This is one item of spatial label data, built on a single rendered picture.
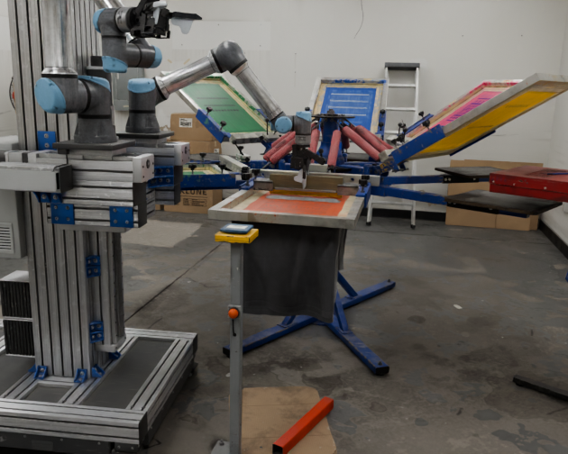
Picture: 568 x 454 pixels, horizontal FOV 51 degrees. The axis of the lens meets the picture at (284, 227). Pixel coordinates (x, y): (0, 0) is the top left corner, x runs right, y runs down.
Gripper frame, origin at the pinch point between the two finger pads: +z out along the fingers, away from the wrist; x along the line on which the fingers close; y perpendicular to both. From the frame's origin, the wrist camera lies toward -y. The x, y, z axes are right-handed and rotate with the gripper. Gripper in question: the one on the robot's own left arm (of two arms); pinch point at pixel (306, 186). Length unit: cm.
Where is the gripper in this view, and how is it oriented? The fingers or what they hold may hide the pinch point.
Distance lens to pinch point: 286.2
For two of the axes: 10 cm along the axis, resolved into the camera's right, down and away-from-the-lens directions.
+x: -2.0, 2.2, -9.5
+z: -0.2, 9.7, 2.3
